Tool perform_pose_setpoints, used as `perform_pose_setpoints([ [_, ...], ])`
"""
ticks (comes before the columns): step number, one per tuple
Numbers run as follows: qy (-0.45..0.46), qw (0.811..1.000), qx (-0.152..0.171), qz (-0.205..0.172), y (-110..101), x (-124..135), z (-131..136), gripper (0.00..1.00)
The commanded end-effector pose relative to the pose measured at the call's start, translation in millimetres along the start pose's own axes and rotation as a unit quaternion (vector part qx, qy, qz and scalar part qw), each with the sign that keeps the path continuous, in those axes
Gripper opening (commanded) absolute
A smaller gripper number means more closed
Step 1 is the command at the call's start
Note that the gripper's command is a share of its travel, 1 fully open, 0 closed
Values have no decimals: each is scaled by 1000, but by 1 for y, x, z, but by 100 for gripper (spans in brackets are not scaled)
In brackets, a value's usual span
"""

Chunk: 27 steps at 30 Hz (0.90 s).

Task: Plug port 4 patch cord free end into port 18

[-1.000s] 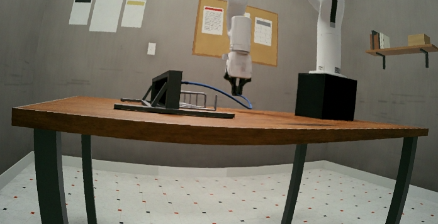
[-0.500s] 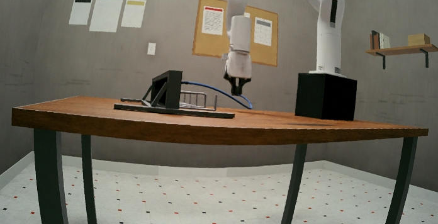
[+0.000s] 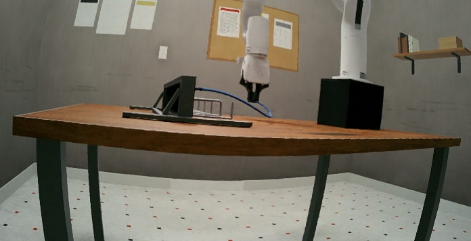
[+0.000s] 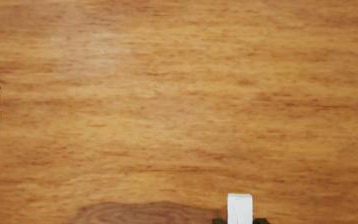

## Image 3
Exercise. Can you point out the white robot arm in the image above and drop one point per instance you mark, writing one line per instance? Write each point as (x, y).
(353, 34)

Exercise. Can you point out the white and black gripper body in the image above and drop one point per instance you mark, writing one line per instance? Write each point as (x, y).
(256, 69)

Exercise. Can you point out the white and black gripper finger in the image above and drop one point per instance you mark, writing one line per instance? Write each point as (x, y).
(249, 87)
(259, 87)

